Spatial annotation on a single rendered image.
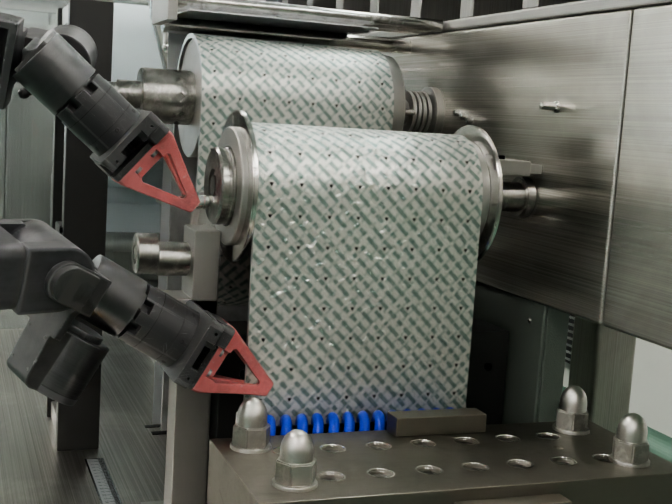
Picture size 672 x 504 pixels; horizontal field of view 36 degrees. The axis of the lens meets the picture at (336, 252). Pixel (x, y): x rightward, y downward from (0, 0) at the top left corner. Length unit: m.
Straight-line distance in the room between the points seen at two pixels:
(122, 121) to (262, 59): 0.29
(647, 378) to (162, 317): 4.01
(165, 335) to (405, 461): 0.24
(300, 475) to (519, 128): 0.51
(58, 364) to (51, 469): 0.35
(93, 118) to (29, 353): 0.22
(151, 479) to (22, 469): 0.15
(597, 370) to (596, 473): 0.39
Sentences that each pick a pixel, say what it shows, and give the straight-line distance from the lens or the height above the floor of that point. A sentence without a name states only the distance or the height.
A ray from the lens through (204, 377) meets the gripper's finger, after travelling 0.94.
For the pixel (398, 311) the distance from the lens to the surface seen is 1.02.
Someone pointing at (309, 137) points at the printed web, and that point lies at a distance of 0.99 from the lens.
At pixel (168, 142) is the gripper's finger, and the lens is 0.98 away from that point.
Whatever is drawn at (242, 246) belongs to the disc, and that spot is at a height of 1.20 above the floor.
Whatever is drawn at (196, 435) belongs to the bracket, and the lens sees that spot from 1.07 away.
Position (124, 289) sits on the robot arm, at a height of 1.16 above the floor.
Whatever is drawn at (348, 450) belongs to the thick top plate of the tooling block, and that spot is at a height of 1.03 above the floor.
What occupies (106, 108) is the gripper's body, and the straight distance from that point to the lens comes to 0.97.
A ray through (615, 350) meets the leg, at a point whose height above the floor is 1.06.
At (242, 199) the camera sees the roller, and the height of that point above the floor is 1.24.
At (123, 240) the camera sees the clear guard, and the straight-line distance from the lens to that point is 1.99.
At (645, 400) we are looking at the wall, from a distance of 4.84.
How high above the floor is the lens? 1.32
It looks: 7 degrees down
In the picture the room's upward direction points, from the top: 4 degrees clockwise
